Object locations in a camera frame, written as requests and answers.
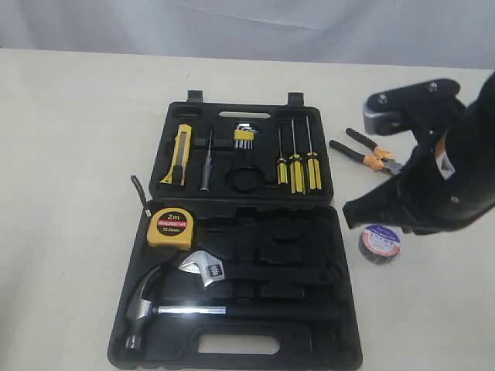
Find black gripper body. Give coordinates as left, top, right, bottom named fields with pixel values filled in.
left=394, top=98, right=472, bottom=234

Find black electrical tape roll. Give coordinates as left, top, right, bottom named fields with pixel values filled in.
left=358, top=224, right=401, bottom=264

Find black orange pliers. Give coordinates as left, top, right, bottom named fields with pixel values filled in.
left=329, top=128, right=405, bottom=177

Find yellow black utility knife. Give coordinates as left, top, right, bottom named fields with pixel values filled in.
left=159, top=124, right=192, bottom=186

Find yellow tape measure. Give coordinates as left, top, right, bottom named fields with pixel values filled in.
left=130, top=175, right=194, bottom=250

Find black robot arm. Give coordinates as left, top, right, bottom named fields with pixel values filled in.
left=343, top=76, right=494, bottom=235

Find black plastic tool case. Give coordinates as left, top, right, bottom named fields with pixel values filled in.
left=107, top=90, right=363, bottom=370

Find right yellow black screwdriver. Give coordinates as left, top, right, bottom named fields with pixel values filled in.
left=306, top=116, right=322, bottom=190

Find large yellow black screwdriver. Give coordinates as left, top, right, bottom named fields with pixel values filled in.
left=289, top=118, right=306, bottom=194

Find small yellow black screwdriver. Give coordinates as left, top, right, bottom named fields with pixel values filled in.
left=277, top=128, right=288, bottom=185

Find yellow hex key set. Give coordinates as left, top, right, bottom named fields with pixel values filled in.
left=234, top=123, right=258, bottom=150

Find clear tester screwdriver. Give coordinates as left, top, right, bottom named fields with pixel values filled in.
left=200, top=128, right=213, bottom=192

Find silver adjustable wrench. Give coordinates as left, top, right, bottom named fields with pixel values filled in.
left=178, top=250, right=340, bottom=288

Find steel claw hammer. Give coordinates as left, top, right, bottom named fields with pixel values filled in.
left=125, top=266, right=343, bottom=349

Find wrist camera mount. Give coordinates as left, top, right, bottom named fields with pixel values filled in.
left=363, top=78, right=466, bottom=139

